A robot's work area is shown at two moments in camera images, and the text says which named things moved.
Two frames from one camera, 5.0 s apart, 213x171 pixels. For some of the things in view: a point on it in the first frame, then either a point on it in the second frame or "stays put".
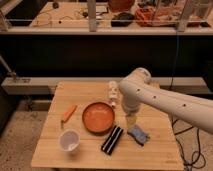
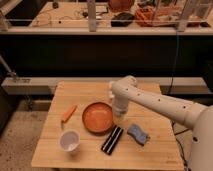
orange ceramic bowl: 98,118 stays put
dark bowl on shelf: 123,19 stays put
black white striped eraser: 110,142 stays put
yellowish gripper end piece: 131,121 to 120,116
